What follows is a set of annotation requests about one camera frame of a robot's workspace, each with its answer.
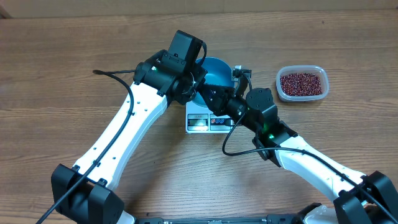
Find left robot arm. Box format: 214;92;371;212
38;30;207;224

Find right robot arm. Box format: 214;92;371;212
198;84;397;223

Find teal bowl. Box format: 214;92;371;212
186;57;234;113

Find white digital kitchen scale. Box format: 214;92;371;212
185;102;234;134

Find red beans in container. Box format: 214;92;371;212
280;73;323;96

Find clear plastic container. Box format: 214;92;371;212
276;65;330;102

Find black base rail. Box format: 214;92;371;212
135;213;305;224

